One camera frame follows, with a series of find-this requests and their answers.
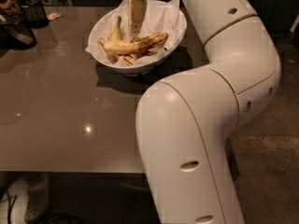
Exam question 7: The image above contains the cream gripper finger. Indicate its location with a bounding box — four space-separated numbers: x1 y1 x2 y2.
129 0 147 34

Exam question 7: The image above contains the large front yellow banana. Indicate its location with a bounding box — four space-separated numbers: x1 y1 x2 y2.
99 32 168 55

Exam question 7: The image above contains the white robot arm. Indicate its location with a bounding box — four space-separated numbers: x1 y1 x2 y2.
135 0 281 224

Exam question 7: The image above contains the left back yellow banana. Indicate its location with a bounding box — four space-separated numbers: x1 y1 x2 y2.
109 16 122 41

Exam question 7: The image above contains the white ceramic bowl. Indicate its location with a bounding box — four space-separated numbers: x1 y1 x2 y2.
88 0 188 77

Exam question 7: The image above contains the white paper liner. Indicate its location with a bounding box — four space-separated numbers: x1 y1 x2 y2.
85 0 181 68

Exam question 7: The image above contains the small wrapped snack packet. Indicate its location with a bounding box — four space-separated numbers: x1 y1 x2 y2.
47 12 61 21

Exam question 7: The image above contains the black mesh pen cup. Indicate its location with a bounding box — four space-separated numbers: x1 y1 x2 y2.
20 0 49 29

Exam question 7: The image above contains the grey clog shoe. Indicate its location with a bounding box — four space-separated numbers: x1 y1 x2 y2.
23 173 50 224

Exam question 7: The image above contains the black floor cable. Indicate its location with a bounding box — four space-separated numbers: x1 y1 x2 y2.
0 189 19 224

